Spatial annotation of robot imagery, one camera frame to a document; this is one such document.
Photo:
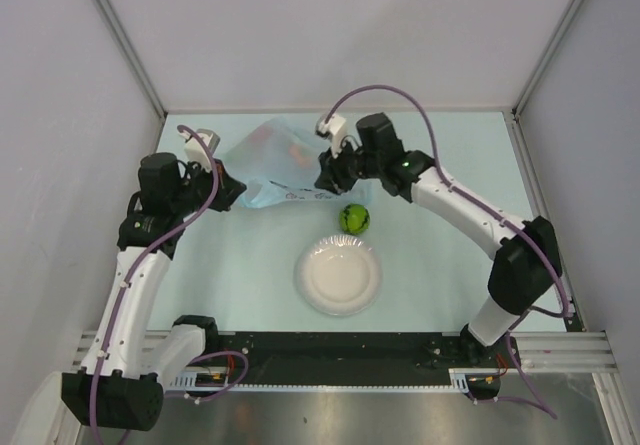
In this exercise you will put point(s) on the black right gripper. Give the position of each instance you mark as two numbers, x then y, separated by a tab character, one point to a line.
331	177

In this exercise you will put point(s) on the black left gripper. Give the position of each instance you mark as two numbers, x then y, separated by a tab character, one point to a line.
230	189

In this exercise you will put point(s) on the green fake watermelon ball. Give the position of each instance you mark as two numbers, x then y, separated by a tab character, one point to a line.
354	219

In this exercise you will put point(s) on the light blue plastic bag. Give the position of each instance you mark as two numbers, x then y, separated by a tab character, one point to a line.
261	160

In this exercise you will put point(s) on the white paper plate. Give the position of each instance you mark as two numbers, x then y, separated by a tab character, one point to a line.
339	275

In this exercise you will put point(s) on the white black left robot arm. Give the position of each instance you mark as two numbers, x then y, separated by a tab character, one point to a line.
119	385

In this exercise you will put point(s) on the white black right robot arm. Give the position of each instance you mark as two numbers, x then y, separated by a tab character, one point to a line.
525	253

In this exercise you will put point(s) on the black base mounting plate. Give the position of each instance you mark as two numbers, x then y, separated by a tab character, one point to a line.
359	358

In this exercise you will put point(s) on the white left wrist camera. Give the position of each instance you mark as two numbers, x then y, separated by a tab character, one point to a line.
200	147

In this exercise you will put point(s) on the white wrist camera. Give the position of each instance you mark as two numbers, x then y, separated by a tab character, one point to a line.
334	129
200	147

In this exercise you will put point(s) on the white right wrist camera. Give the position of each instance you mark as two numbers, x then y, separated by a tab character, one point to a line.
334	129

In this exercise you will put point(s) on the aluminium frame rail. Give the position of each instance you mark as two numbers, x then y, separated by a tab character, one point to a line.
577	351

